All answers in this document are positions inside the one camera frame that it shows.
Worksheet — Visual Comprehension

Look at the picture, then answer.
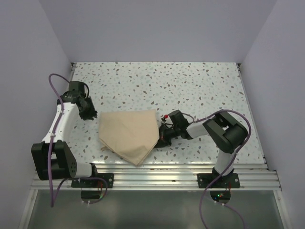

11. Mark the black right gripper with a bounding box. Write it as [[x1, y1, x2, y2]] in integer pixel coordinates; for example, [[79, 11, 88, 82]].
[[151, 124, 180, 148]]

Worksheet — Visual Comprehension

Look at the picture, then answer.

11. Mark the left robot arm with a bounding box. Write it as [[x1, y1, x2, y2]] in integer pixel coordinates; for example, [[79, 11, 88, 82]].
[[31, 81, 99, 187]]

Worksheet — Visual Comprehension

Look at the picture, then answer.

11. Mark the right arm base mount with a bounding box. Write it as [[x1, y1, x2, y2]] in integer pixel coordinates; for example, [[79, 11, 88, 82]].
[[197, 168, 241, 188]]

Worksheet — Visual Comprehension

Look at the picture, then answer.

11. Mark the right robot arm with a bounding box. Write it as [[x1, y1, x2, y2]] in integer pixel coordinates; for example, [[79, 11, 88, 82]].
[[155, 109, 252, 187]]

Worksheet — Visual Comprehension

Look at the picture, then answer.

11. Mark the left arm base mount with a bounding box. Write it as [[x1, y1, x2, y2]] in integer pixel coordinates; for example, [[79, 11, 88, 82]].
[[71, 173, 114, 188]]

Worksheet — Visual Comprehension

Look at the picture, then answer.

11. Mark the beige wooden board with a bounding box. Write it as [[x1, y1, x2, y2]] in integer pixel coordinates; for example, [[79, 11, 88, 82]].
[[99, 110, 159, 166]]

